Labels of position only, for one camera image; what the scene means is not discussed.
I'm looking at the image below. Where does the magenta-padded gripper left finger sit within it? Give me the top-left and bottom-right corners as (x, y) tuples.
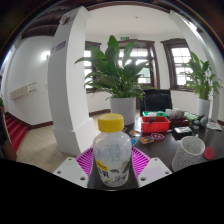
(52, 147), (98, 190)

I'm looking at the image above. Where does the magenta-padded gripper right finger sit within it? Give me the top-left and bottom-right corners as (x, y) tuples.
(127, 146), (173, 190)

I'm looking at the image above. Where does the yellow-capped clear drink bottle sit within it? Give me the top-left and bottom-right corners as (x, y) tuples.
(92, 113), (133, 188)

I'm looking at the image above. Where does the orange sticker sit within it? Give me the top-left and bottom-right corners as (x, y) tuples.
(139, 135), (155, 145)

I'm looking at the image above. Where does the purple-edged sticker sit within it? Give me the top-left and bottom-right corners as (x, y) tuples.
(150, 132), (166, 141)

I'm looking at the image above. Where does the white speckled mug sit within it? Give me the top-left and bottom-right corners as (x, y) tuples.
(171, 135), (206, 173)

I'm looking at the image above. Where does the brown round sticker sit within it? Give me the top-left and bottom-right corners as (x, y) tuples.
(128, 129), (142, 138)

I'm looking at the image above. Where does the red plastic box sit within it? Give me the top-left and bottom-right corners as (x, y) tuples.
(140, 115), (171, 134)

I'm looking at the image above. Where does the flat black device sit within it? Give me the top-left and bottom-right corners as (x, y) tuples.
(173, 125), (193, 136)

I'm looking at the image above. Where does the green plastic box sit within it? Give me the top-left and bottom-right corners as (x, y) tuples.
(142, 110), (168, 118)

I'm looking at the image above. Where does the flat round red coaster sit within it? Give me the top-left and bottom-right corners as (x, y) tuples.
(202, 145), (216, 161)

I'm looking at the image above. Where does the brown tray of white packets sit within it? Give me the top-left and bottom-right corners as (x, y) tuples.
(164, 108), (191, 128)

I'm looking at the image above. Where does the potted leafy plant white pot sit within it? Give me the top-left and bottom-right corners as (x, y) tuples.
(182, 51), (224, 118)
(74, 34), (158, 127)

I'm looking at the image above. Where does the grey rounded object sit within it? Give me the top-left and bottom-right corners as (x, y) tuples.
(190, 114), (209, 129)

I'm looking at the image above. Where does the printed paper brochure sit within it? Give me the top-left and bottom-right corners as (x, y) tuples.
(205, 120), (223, 132)

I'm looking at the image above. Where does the dark wooden framed window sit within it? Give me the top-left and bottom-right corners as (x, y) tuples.
(83, 40), (103, 94)
(160, 38), (194, 92)

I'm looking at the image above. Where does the dark wooden glazed door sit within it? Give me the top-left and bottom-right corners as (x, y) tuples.
(118, 39), (160, 90)

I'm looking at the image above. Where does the purple sign on pillar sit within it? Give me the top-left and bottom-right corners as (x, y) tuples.
(50, 40), (67, 54)

